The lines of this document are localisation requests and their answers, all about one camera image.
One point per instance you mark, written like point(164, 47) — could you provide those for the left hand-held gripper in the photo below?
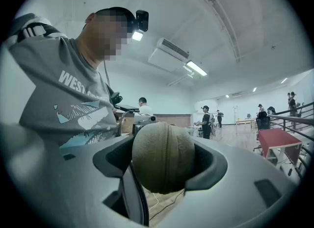
point(142, 120)

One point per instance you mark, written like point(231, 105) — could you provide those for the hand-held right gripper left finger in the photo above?
point(73, 185)

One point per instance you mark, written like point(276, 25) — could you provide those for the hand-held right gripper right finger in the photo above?
point(220, 202)

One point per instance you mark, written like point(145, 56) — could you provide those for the beige zippered pouch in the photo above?
point(163, 158)

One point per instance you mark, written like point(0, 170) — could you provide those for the black chest-mounted monitor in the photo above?
point(127, 107)

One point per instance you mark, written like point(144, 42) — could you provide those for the brick-fronted wooden counter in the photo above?
point(171, 120)

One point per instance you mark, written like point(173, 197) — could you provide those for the white desk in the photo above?
point(193, 130)

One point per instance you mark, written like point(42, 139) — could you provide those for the white ceiling air conditioner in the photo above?
point(166, 58)

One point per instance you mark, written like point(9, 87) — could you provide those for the white ceiling pipes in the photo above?
point(189, 71)

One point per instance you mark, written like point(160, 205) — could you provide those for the long ceiling tube light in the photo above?
point(196, 68)

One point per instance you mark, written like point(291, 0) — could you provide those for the light wooden table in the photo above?
point(245, 120)

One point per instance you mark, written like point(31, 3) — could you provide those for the person's grey printed shirt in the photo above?
point(61, 87)

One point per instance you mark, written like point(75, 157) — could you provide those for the aluminium ladder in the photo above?
point(235, 114)

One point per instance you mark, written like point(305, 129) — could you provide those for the black mesh office chair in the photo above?
point(263, 123)

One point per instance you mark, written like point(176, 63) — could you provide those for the person's head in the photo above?
point(105, 38)

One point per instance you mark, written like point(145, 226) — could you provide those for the ceiling cassette vent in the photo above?
point(238, 94)

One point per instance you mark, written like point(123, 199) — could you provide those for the black metal railing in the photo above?
point(284, 124)

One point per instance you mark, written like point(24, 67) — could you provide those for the black head camera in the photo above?
point(142, 19)

